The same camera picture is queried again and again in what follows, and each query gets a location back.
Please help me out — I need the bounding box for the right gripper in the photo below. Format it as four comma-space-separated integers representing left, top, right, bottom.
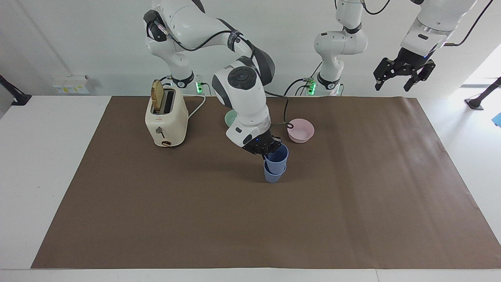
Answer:
242, 132, 283, 162

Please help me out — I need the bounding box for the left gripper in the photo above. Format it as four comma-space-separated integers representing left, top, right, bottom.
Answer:
373, 47, 436, 92

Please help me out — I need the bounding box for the blue ribbed cup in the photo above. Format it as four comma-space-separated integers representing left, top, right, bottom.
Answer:
263, 161, 287, 184
265, 144, 289, 175

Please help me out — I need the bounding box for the pink bowl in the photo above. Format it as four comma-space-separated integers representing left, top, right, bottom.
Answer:
287, 118, 315, 144

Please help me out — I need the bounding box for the light green bowl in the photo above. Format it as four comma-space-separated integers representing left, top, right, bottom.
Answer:
224, 109, 239, 128

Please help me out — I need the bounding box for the black stand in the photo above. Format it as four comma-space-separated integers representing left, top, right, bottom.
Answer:
0, 74, 32, 107
464, 77, 501, 110

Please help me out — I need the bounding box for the cream toaster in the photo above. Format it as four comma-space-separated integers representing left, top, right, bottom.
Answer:
145, 88, 189, 148

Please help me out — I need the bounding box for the toast slice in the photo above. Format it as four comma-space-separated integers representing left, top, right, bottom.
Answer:
151, 80, 165, 114

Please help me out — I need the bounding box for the black cable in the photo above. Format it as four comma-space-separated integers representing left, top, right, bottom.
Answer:
283, 61, 324, 97
265, 90, 295, 131
153, 20, 260, 60
361, 0, 392, 16
444, 0, 494, 47

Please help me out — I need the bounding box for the white toaster cord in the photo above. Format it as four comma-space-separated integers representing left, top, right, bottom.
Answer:
187, 94, 207, 120

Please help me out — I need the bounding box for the white wall socket box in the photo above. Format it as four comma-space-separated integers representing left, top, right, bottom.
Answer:
52, 75, 91, 95

